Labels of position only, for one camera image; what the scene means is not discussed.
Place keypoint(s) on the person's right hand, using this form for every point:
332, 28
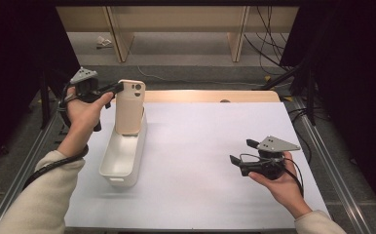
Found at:
288, 191

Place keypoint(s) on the person's left hand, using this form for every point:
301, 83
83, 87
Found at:
82, 123

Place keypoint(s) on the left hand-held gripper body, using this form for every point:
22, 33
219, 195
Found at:
87, 91

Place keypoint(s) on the white table sheet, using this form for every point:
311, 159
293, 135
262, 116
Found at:
192, 136

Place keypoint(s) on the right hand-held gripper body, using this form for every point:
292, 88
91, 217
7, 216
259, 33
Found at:
267, 167

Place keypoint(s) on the black metal stand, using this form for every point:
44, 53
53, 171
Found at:
311, 97

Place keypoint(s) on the light wooden bench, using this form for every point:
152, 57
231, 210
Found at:
176, 18

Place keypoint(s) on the white plastic storage bin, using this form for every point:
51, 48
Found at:
121, 156

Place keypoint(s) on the aluminium floor rail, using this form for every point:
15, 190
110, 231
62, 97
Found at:
17, 182
335, 175

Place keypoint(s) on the black curtain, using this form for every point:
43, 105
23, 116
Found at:
10, 65
355, 81

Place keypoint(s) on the beige phone case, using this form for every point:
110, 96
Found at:
129, 110

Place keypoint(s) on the crumpled white paper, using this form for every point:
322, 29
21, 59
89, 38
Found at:
104, 42

